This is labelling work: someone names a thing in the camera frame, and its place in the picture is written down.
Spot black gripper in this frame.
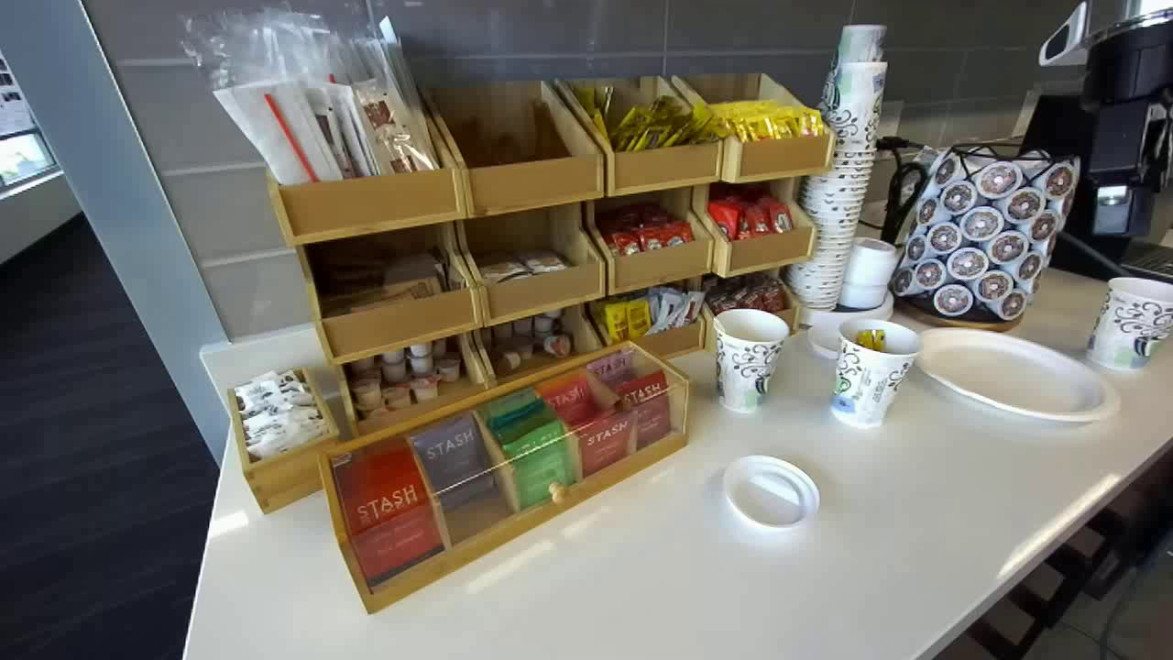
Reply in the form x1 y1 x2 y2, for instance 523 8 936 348
1077 21 1173 247

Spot dark red packet pile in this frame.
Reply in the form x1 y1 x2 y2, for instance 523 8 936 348
703 271 796 319

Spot clear bag wooden stirrers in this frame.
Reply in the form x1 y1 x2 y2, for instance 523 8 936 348
323 16 448 180

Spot white oval plate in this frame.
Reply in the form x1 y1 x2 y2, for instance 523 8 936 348
913 325 1121 428

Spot tall paper cup stack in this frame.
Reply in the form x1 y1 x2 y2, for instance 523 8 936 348
789 56 890 313
836 21 890 70

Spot small creamer cup group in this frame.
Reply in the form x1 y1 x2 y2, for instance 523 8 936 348
489 313 578 379
346 341 470 415

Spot black power cable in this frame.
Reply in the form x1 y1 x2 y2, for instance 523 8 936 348
873 133 938 249

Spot bamboo tea box clear lid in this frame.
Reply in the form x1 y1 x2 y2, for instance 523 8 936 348
317 341 692 616

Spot brown packet pile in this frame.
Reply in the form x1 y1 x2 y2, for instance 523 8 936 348
318 249 450 319

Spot green Stash tea packets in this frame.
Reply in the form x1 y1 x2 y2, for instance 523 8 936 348
477 384 585 512

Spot yellow tea packet pile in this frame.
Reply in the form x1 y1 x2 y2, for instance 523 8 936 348
589 282 709 348

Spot bright yellow sachet pile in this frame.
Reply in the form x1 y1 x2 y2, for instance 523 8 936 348
703 100 831 145

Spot white plastic cup lid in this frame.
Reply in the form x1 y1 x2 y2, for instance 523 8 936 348
720 452 825 533

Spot grey Stash tea packets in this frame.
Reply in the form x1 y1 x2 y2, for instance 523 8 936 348
405 415 514 541

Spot white creamer packet pile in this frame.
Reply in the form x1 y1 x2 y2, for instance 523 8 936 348
233 368 341 464

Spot maroon tea packets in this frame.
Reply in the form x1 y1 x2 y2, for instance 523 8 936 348
588 348 679 452

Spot bamboo storage bin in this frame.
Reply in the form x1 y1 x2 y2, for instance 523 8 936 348
473 303 609 384
333 334 494 431
455 200 613 325
688 175 820 282
428 79 609 220
267 114 473 249
555 74 728 199
702 268 808 337
588 282 717 362
302 224 486 368
585 188 720 298
668 70 839 188

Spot small open bamboo box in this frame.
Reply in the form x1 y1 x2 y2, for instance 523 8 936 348
225 362 360 518

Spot yellow green sachet pile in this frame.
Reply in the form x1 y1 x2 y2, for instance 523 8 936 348
569 84 717 158

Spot red Stash tea packets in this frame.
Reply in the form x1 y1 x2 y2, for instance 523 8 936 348
541 370 638 481
327 436 448 588

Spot clear bag white straws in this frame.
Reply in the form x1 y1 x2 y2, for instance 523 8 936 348
213 74 348 189

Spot swirl print paper cup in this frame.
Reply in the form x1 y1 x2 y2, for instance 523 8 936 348
713 303 796 417
1086 274 1173 374
830 314 927 431

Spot red sachet pile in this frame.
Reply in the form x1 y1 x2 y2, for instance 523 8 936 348
703 182 801 243
596 200 702 261

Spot small white lid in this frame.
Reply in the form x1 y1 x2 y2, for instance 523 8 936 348
803 309 862 362

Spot white lid stack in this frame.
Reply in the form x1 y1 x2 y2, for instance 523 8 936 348
839 233 902 313

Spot black coffee machine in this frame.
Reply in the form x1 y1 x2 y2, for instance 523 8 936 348
1018 88 1173 282

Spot bright window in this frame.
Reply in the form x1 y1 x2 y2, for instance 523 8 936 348
0 52 85 268

